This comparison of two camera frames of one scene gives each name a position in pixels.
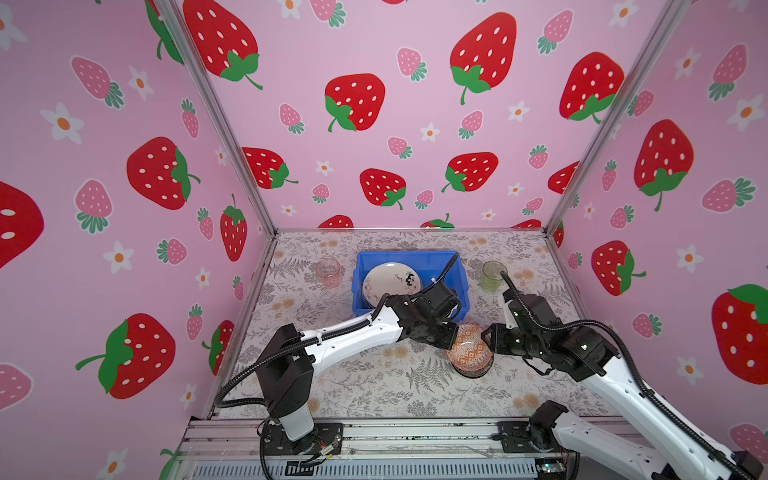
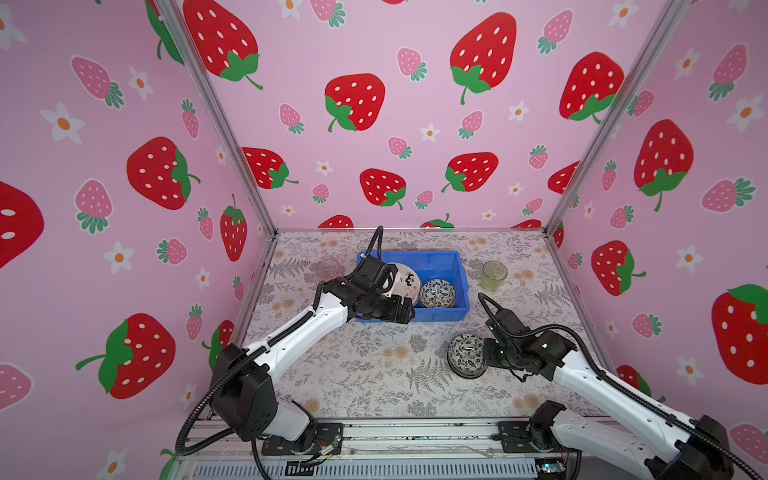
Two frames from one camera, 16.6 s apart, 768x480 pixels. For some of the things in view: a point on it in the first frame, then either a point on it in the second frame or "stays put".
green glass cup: x=491 y=279 stays put
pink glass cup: x=329 y=270 stays put
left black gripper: x=447 y=341 → x=393 y=314
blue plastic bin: x=430 y=264 stays put
